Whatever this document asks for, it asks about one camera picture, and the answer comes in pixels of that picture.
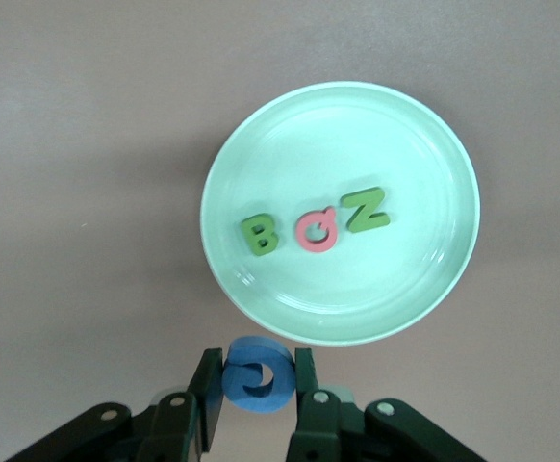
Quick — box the green letter B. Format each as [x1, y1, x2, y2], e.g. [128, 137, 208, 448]
[239, 213, 280, 257]

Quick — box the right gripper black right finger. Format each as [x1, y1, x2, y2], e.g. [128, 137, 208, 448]
[284, 346, 489, 462]

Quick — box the light green plate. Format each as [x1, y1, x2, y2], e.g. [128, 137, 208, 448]
[199, 81, 482, 347]

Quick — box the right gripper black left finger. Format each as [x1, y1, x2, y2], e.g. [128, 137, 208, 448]
[8, 347, 226, 462]

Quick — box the green letter Z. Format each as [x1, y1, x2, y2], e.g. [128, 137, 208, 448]
[338, 187, 390, 236]

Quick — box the pink letter Q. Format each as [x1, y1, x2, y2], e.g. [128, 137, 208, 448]
[293, 205, 340, 255]

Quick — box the brown table cover sheet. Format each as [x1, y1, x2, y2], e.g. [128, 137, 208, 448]
[0, 0, 560, 462]

